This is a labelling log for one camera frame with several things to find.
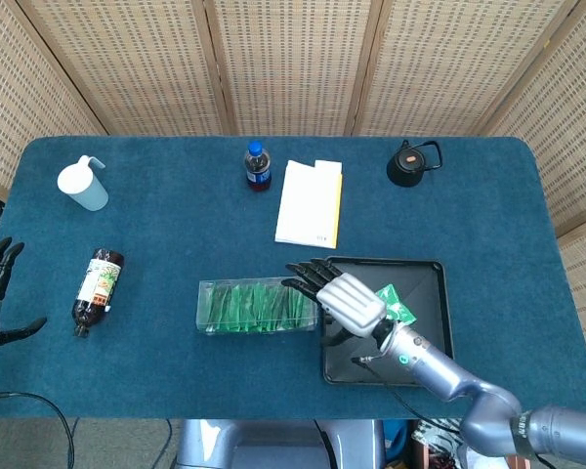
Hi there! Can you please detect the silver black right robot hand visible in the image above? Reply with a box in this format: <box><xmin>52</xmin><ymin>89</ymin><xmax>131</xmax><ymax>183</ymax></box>
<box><xmin>280</xmin><ymin>257</ymin><xmax>391</xmax><ymax>349</ymax></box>

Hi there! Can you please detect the clear box of green packets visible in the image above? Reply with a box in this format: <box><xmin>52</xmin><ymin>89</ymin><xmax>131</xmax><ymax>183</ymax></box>
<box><xmin>196</xmin><ymin>277</ymin><xmax>320</xmax><ymax>337</ymax></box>

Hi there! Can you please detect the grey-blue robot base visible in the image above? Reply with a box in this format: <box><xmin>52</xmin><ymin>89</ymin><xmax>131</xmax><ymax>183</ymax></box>
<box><xmin>175</xmin><ymin>418</ymin><xmax>387</xmax><ymax>469</ymax></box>

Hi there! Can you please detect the green packet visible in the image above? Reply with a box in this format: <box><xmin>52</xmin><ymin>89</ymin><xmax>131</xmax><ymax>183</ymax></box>
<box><xmin>374</xmin><ymin>283</ymin><xmax>417</xmax><ymax>324</ymax></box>

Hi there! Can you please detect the black rectangular tray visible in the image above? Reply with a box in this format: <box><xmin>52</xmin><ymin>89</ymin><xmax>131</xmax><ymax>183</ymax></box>
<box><xmin>317</xmin><ymin>255</ymin><xmax>455</xmax><ymax>387</ymax></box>

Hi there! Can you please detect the white booklet with yellow edge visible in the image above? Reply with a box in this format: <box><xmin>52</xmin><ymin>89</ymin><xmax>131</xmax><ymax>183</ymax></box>
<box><xmin>274</xmin><ymin>159</ymin><xmax>344</xmax><ymax>249</ymax></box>

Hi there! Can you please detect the brown bottle with printed label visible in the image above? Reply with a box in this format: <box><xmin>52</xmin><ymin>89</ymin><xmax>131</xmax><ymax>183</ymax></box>
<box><xmin>71</xmin><ymin>248</ymin><xmax>126</xmax><ymax>338</ymax></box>

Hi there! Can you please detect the black teapot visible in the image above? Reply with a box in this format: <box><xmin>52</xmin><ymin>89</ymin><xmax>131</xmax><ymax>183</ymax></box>
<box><xmin>386</xmin><ymin>139</ymin><xmax>443</xmax><ymax>188</ymax></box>

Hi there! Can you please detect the white plastic spout cup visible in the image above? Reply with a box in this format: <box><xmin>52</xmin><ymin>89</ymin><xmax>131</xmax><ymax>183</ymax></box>
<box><xmin>56</xmin><ymin>154</ymin><xmax>109</xmax><ymax>212</ymax></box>

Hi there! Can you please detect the cola bottle with blue cap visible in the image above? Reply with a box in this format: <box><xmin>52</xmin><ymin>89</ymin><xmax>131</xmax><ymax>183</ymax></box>
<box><xmin>243</xmin><ymin>141</ymin><xmax>272</xmax><ymax>192</ymax></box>

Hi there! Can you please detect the blue table cloth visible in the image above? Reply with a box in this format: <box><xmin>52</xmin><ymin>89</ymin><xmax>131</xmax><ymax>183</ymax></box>
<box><xmin>0</xmin><ymin>135</ymin><xmax>586</xmax><ymax>421</ymax></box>

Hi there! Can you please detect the woven wicker folding screen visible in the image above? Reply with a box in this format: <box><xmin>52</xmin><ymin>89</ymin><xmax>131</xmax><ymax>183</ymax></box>
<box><xmin>0</xmin><ymin>0</ymin><xmax>586</xmax><ymax>365</ymax></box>

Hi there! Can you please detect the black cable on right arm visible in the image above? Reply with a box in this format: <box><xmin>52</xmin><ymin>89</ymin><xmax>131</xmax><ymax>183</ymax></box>
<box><xmin>350</xmin><ymin>355</ymin><xmax>450</xmax><ymax>426</ymax></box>

